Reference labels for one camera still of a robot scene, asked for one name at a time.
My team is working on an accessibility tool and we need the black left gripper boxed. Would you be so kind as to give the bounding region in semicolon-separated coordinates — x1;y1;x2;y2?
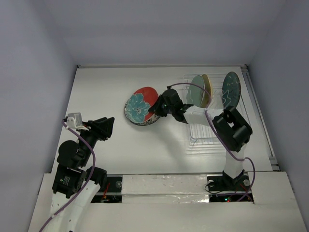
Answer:
77;116;114;165

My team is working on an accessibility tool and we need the blue floral white plate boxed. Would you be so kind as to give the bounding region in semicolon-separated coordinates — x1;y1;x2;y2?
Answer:
124;100;160;126

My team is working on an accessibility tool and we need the red plate teal flower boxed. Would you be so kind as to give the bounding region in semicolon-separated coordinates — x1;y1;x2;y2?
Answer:
124;87;159;126

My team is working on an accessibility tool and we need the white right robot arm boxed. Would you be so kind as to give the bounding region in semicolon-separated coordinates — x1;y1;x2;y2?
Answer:
148;88;255;194

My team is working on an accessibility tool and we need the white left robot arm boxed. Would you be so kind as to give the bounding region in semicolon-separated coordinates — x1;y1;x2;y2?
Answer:
40;113;115;232

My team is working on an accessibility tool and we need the light green plate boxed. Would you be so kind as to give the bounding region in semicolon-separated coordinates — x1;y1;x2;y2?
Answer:
186;75;208;108

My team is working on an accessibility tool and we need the yellow cream plate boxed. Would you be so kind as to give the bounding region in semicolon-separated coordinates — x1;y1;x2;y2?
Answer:
201;74;212;108

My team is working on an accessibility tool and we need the white foam strip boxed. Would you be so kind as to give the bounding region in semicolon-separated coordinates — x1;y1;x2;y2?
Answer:
121;174;209;204

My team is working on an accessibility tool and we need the dark teal brown-rimmed plate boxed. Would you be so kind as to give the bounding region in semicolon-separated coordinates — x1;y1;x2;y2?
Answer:
222;72;241;108

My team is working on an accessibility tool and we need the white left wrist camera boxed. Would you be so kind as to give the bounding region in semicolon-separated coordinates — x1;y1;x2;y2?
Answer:
64;113;87;130

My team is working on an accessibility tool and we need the white wire dish rack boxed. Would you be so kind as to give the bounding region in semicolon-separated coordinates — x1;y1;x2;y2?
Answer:
181;73;244;148

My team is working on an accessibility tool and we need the aluminium table edge rail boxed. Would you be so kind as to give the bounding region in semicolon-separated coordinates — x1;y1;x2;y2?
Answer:
240;65;281;172

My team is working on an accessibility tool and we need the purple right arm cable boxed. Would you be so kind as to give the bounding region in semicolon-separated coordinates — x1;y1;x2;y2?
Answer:
166;83;256;203

